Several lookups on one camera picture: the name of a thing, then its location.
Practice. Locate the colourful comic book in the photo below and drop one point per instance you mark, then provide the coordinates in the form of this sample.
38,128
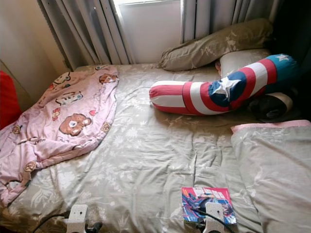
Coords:
194,196

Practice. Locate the pink cartoon print blanket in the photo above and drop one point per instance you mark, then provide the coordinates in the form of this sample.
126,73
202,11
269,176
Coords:
63,124

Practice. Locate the bed with beige floral sheet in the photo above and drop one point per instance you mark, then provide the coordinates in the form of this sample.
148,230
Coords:
155,160

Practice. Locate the folded beige floral duvet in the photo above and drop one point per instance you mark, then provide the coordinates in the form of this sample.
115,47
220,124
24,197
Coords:
272,174

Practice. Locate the red white blue star bolster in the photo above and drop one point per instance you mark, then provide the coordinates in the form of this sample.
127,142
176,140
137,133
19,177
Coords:
187,96

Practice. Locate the black and white plush toy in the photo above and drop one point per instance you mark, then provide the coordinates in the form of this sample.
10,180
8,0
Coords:
269,107

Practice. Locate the large red fabric cushion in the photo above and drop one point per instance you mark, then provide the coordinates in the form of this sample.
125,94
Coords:
7,99

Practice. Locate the plain white pillow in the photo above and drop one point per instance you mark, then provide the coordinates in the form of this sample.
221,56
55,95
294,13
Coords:
238,59

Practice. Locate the beige floral pillow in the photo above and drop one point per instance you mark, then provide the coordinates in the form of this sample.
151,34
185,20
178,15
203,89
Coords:
211,44

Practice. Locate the grey pleated curtain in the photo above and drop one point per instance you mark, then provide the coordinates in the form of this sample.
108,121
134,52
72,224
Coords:
228,14
82,31

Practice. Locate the dark blue upholstered chair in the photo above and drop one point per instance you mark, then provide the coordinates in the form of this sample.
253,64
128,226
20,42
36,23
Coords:
296,34

